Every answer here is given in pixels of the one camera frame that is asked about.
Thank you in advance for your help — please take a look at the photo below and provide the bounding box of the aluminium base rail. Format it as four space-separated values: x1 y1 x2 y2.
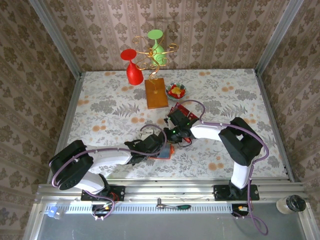
34 177 310 204

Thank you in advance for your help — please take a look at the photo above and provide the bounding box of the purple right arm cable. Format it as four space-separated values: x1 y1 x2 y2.
174 99 271 236

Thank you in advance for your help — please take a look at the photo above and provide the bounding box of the glass candy bowl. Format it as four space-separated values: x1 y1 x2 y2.
165 82 188 102

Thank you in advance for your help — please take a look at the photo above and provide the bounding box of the red wine glass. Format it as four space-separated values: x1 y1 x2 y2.
120 48 145 87

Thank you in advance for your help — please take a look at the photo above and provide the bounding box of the ratchet wrench green handle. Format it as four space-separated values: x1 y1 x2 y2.
156 198 192 210

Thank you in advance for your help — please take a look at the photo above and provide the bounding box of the floral tablecloth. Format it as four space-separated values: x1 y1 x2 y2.
61 69 288 180

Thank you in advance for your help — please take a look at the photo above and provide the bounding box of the glass jar dark lid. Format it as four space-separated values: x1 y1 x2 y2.
275 194 307 215

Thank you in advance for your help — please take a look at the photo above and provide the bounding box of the aluminium side rail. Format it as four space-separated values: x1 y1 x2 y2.
46 71 85 186
253 69 296 183

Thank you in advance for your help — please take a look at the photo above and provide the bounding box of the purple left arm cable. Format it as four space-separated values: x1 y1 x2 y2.
48 124 168 222

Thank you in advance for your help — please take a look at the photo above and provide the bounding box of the green wine glass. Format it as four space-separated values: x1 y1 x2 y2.
146 29 168 67

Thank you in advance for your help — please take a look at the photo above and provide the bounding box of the grey metal base plate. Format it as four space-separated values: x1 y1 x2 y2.
23 212 316 240

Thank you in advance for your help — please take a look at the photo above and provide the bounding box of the slotted grey cable duct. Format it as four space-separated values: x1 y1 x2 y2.
44 202 233 215

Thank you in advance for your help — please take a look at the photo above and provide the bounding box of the gold wire rack wooden base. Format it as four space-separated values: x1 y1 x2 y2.
132 35 179 110

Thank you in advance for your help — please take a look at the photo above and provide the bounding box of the aluminium frame post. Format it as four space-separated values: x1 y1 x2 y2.
28 0 83 80
254 0 305 75

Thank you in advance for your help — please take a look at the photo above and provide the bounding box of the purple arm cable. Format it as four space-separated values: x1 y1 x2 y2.
174 99 271 236
48 124 168 222

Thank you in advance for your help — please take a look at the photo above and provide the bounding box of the blue plug connector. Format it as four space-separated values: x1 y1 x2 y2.
45 205 64 221

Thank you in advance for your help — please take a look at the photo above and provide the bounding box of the black bracket with yellow connector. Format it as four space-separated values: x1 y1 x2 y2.
91 203 114 218
231 203 251 218

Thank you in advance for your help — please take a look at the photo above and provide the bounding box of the orange felt card holder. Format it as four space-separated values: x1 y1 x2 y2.
149 144 175 161

